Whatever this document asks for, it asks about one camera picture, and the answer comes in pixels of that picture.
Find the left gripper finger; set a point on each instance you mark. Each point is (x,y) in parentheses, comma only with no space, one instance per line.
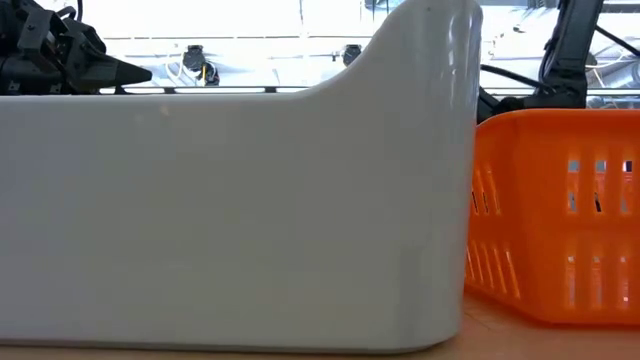
(117,74)

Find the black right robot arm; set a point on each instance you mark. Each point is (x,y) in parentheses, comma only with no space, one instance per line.
(575,40)

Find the black background fixture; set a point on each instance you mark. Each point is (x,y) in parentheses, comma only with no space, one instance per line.
(194,57)
(351,54)

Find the orange plastic basket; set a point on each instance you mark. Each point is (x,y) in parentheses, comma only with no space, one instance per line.
(540,225)

